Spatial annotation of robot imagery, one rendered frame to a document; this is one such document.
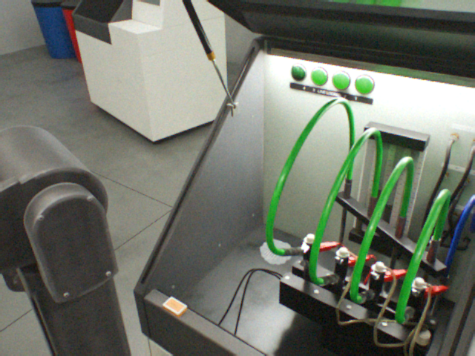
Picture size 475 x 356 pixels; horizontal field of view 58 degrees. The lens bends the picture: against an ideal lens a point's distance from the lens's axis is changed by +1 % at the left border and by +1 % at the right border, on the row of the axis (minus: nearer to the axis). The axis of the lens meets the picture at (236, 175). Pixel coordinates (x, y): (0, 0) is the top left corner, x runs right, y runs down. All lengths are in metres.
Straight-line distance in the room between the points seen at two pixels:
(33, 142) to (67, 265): 0.08
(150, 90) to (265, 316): 2.73
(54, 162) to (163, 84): 3.45
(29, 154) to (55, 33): 6.54
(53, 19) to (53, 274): 6.53
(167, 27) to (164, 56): 0.23
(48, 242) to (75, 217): 0.02
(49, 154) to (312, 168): 1.05
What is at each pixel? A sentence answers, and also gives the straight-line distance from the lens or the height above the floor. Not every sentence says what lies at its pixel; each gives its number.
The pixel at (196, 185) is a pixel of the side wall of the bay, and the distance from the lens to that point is 1.09.
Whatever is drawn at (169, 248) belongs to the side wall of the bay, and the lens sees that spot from 1.10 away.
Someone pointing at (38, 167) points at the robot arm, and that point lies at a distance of 0.26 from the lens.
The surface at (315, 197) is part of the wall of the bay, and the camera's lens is 1.31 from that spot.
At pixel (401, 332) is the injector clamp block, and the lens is 1.02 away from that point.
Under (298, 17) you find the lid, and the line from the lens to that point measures 0.99.
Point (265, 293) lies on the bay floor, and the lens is 1.25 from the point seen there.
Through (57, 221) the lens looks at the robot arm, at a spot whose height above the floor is 1.60.
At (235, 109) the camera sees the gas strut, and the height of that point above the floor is 1.30.
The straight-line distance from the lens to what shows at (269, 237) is 0.80.
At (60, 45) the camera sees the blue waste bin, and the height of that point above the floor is 0.19.
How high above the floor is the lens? 1.74
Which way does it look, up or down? 32 degrees down
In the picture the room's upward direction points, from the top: 2 degrees counter-clockwise
